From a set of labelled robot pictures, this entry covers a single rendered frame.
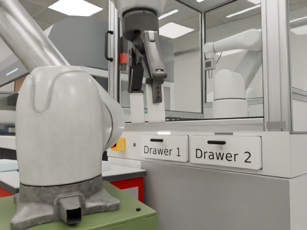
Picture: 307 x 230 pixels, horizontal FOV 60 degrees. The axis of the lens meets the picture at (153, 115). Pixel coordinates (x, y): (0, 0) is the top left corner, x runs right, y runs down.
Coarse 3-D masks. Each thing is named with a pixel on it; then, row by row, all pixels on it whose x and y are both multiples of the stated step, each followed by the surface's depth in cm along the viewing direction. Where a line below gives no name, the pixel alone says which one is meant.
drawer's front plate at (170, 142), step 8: (144, 136) 130; (152, 136) 126; (160, 136) 122; (168, 136) 119; (176, 136) 115; (184, 136) 112; (144, 144) 130; (152, 144) 126; (160, 144) 122; (168, 144) 118; (176, 144) 115; (184, 144) 112; (152, 152) 126; (160, 152) 122; (168, 152) 118; (176, 152) 115; (184, 152) 112; (176, 160) 115; (184, 160) 111
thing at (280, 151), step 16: (128, 144) 142; (272, 144) 87; (288, 144) 83; (304, 144) 93; (144, 160) 132; (160, 160) 124; (272, 160) 87; (288, 160) 83; (304, 160) 92; (288, 176) 83
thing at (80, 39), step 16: (80, 16) 185; (48, 32) 172; (64, 32) 177; (80, 32) 185; (96, 32) 194; (64, 48) 176; (80, 48) 184; (96, 48) 193; (0, 64) 259; (16, 64) 209; (80, 64) 184; (96, 64) 192; (0, 80) 242; (0, 144) 234
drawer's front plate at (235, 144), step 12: (192, 144) 109; (204, 144) 104; (216, 144) 100; (228, 144) 97; (240, 144) 93; (252, 144) 90; (192, 156) 108; (216, 156) 100; (228, 156) 96; (240, 156) 93; (252, 156) 90; (252, 168) 90
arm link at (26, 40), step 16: (0, 0) 70; (16, 0) 74; (0, 16) 70; (16, 16) 70; (0, 32) 71; (16, 32) 69; (32, 32) 70; (16, 48) 70; (32, 48) 69; (48, 48) 70; (32, 64) 69; (48, 64) 69; (64, 64) 71; (112, 112) 64; (112, 128) 63; (112, 144) 69
